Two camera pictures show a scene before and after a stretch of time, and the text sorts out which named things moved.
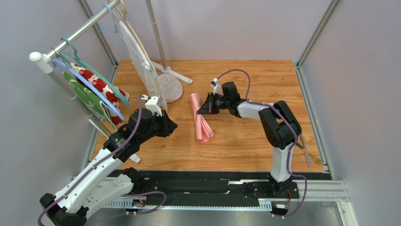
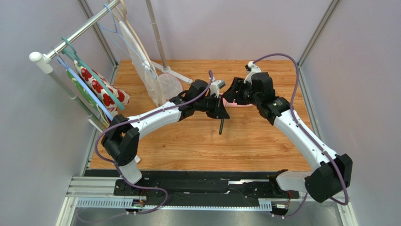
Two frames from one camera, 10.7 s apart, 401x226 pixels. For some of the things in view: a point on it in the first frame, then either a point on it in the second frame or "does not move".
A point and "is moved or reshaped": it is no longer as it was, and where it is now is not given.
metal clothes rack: [42, 62] does not move
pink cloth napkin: [204, 132] is moved or reshaped
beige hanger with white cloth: [142, 62] does not move
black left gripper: [168, 126] → [219, 111]
